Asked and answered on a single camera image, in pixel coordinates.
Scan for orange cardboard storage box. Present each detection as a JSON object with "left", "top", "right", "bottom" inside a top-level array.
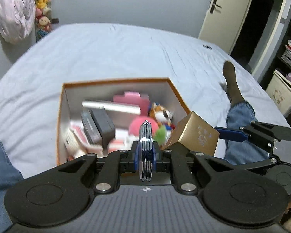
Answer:
[{"left": 55, "top": 78, "right": 191, "bottom": 166}]

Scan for pink fluffy pompom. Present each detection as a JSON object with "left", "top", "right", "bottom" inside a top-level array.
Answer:
[{"left": 128, "top": 116, "right": 159, "bottom": 136}]

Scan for pink leather pouch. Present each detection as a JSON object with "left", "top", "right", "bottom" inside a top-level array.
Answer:
[{"left": 113, "top": 91, "right": 150, "bottom": 116}]

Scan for person's right leg jeans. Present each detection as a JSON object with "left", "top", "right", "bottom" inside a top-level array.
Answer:
[{"left": 223, "top": 61, "right": 269, "bottom": 165}]

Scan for brown bear plush blue hat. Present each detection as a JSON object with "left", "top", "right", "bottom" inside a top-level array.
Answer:
[{"left": 148, "top": 102, "right": 175, "bottom": 131}]

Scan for gold cube gift box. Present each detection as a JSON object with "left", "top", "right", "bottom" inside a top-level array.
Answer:
[{"left": 165, "top": 111, "right": 220, "bottom": 156}]

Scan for light pink puffy jacket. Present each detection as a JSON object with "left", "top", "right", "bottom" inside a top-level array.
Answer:
[{"left": 0, "top": 0, "right": 36, "bottom": 45}]

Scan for cream door with handle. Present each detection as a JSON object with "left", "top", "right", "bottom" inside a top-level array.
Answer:
[{"left": 199, "top": 0, "right": 252, "bottom": 54}]

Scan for cream storage bin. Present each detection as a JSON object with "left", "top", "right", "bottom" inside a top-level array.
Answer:
[{"left": 266, "top": 70, "right": 291, "bottom": 115}]

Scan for light blue bed sheet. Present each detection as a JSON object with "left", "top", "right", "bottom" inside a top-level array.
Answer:
[{"left": 0, "top": 23, "right": 291, "bottom": 180}]

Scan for white pink bunny plush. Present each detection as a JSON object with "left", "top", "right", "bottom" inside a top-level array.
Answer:
[{"left": 64, "top": 125, "right": 130, "bottom": 160}]

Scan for hanging stuffed toys stack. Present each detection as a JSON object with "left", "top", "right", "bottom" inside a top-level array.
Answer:
[{"left": 35, "top": 0, "right": 52, "bottom": 41}]

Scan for dark grey textured box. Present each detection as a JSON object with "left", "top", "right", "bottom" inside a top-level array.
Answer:
[{"left": 90, "top": 108, "right": 115, "bottom": 149}]

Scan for green fluffy pompom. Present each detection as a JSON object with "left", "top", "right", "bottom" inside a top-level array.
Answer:
[{"left": 153, "top": 125, "right": 166, "bottom": 145}]

